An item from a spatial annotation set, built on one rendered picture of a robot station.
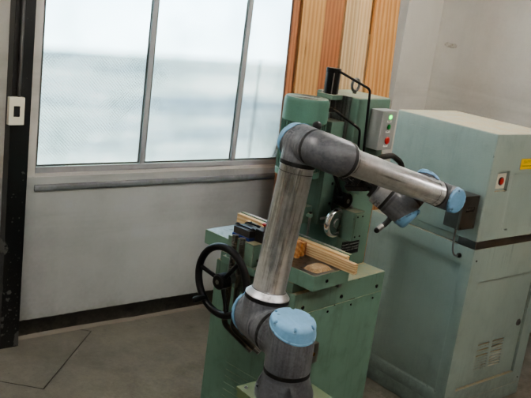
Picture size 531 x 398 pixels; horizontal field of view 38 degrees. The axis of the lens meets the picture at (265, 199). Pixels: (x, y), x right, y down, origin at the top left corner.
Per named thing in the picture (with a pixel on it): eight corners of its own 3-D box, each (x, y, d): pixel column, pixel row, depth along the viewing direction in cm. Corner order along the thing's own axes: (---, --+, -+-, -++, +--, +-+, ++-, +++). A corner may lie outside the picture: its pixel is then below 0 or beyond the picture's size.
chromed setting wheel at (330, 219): (319, 238, 307) (324, 208, 304) (339, 234, 315) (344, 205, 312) (325, 240, 305) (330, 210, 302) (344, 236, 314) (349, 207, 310)
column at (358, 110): (291, 253, 333) (316, 88, 315) (324, 247, 349) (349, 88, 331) (331, 271, 319) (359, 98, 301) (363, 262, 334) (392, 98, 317)
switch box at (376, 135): (364, 147, 312) (371, 108, 308) (379, 146, 319) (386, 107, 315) (377, 150, 308) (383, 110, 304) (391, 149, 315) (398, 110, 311)
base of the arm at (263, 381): (324, 397, 249) (328, 369, 247) (288, 418, 235) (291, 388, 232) (279, 373, 261) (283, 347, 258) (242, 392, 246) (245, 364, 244)
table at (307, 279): (186, 245, 313) (187, 231, 312) (239, 236, 335) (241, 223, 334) (295, 297, 274) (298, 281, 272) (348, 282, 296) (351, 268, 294)
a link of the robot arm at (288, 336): (280, 382, 235) (287, 330, 230) (251, 357, 249) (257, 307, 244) (320, 374, 243) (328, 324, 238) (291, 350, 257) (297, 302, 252)
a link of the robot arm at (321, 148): (332, 133, 225) (474, 189, 264) (307, 125, 235) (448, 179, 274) (318, 170, 226) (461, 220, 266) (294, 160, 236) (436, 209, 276)
